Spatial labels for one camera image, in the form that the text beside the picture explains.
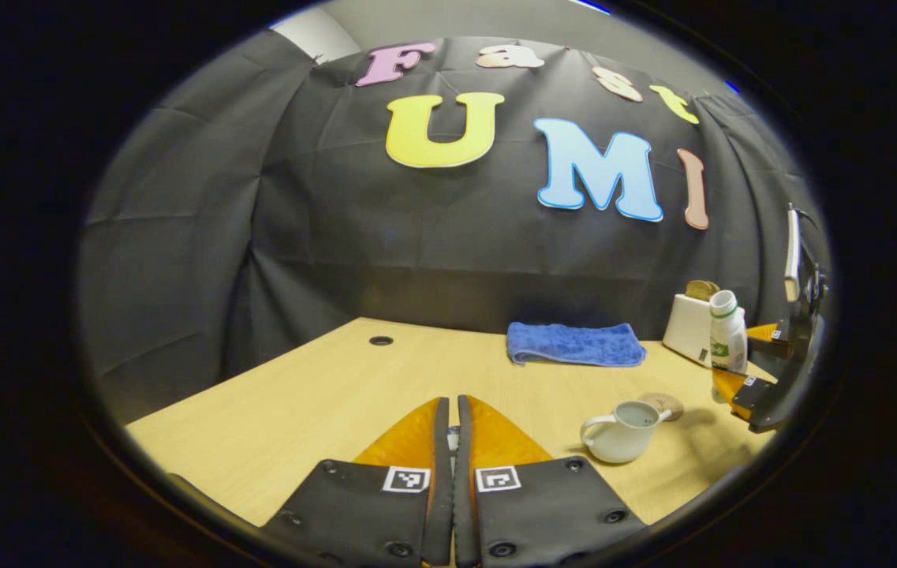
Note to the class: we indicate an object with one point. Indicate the round brown coaster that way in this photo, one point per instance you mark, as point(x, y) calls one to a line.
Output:
point(673, 404)

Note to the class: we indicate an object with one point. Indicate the white plastic water bottle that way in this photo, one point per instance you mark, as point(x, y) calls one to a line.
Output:
point(728, 335)

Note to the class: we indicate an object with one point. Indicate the white ceramic teacup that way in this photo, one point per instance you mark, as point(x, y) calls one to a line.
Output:
point(618, 442)

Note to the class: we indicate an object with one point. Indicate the white toaster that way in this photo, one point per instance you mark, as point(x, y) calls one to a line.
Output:
point(689, 327)

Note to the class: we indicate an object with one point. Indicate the blue towel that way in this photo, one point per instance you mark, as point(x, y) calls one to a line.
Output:
point(574, 345)

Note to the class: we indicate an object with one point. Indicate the brown toast slice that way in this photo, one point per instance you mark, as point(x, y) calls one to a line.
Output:
point(700, 290)

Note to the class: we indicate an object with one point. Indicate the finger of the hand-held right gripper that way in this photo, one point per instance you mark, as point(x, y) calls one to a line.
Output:
point(771, 339)
point(752, 394)

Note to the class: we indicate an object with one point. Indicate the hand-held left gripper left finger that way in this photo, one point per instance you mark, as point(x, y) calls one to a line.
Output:
point(442, 489)

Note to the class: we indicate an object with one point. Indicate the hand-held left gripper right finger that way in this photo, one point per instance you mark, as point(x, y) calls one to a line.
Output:
point(464, 489)

